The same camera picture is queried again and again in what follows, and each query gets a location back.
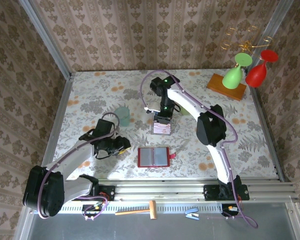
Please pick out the red leather card holder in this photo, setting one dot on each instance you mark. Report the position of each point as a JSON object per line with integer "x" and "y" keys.
{"x": 152, "y": 157}

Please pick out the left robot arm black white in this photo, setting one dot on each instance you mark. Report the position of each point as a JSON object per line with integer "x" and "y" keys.
{"x": 70, "y": 160}

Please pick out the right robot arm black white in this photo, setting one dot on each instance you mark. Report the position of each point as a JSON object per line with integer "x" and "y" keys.
{"x": 211, "y": 127}

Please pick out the clear acrylic slotted box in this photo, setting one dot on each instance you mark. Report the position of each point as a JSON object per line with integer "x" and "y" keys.
{"x": 152, "y": 128}

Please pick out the teal plastic cup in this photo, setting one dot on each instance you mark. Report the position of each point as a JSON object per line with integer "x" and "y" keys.
{"x": 123, "y": 117}

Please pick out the wooden rack base block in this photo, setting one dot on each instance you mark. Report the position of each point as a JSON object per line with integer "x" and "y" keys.
{"x": 215, "y": 85}

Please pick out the floral patterned table cover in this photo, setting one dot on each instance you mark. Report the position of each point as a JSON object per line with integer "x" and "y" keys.
{"x": 102, "y": 85}

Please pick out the wooden mallet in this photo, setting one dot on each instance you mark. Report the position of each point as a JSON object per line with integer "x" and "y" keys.
{"x": 153, "y": 210}

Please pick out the green plastic wine glass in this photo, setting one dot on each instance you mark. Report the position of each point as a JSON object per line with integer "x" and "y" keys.
{"x": 231, "y": 78}

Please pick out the grey metal shelf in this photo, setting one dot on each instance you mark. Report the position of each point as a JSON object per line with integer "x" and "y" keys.
{"x": 140, "y": 230}

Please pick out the blue stapler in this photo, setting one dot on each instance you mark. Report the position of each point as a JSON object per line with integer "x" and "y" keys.
{"x": 191, "y": 213}

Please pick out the red plastic wine glass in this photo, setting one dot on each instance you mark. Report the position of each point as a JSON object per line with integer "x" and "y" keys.
{"x": 256, "y": 75}

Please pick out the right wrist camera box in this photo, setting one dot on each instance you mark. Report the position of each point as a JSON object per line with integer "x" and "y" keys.
{"x": 152, "y": 109}

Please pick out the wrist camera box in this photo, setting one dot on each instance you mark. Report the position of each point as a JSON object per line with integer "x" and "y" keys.
{"x": 103, "y": 127}
{"x": 152, "y": 109}

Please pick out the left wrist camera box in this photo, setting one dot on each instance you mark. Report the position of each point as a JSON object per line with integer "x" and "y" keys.
{"x": 103, "y": 127}

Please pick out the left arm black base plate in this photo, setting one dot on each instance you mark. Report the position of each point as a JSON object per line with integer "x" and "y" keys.
{"x": 107, "y": 192}

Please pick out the wide aluminium base rail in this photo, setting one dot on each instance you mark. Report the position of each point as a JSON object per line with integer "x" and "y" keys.
{"x": 165, "y": 190}

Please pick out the aluminium side rail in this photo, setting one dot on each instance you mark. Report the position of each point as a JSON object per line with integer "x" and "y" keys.
{"x": 263, "y": 120}
{"x": 62, "y": 100}

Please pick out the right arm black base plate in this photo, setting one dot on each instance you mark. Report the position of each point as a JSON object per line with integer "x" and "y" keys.
{"x": 211, "y": 192}

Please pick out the aluminium frame post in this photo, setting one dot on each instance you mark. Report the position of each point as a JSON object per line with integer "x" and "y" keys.
{"x": 279, "y": 15}
{"x": 46, "y": 37}

